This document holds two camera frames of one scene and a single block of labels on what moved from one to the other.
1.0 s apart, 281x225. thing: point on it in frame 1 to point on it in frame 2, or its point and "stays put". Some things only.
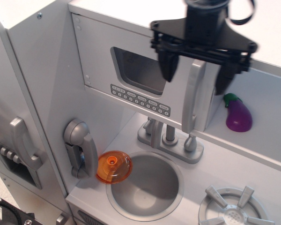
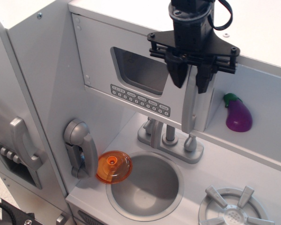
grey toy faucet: x=157 y=134 stays put
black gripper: x=203 y=33 to x=193 y=37
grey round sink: x=152 y=191 stays put
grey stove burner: x=232 y=206 stays put
